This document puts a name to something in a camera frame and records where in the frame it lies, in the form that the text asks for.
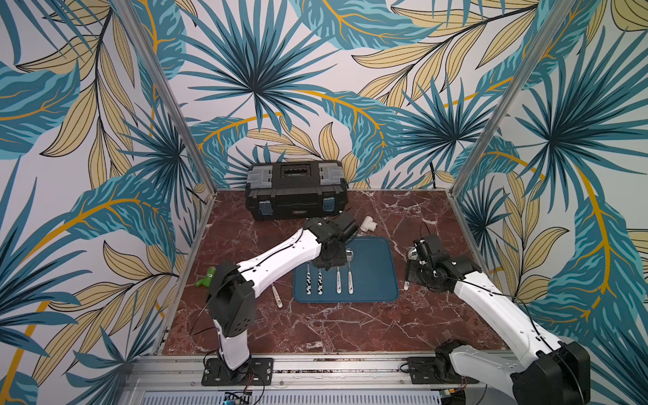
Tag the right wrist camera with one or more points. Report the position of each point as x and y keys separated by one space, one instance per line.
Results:
x=429 y=248

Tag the white PVC tee fitting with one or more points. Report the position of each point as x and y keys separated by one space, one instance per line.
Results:
x=368 y=224

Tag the aluminium front rail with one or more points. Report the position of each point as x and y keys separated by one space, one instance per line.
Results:
x=363 y=370

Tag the teal plastic tray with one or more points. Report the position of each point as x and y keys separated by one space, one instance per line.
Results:
x=374 y=274

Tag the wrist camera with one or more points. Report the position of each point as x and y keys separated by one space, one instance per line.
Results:
x=429 y=248
x=346 y=226

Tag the green toy drill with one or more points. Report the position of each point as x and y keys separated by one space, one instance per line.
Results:
x=206 y=281

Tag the fork with cow-pattern handle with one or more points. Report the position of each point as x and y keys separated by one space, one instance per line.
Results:
x=308 y=280

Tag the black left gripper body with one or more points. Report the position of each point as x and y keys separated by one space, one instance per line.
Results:
x=338 y=257

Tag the spoon with panda handle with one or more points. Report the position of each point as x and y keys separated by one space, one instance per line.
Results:
x=412 y=259

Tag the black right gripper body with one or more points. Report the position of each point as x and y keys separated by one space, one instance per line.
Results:
x=414 y=268

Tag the fork with panda handle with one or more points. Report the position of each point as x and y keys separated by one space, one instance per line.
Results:
x=277 y=297

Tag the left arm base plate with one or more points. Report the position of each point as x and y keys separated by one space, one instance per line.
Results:
x=254 y=372

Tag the spoon with hello kitty handle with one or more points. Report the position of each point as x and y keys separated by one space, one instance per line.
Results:
x=350 y=256

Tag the black toolbox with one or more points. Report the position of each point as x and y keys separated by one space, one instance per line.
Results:
x=296 y=190

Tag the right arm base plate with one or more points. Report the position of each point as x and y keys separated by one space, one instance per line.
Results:
x=433 y=370

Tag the fork with hello kitty handle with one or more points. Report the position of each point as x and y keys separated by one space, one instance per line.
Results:
x=338 y=281

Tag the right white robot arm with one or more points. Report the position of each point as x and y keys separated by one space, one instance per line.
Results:
x=546 y=370

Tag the spoon with cow-pattern handle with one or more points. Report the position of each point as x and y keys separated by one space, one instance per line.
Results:
x=320 y=282

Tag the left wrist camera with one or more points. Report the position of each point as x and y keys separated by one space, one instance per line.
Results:
x=346 y=226

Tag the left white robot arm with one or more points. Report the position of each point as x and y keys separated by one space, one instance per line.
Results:
x=235 y=287

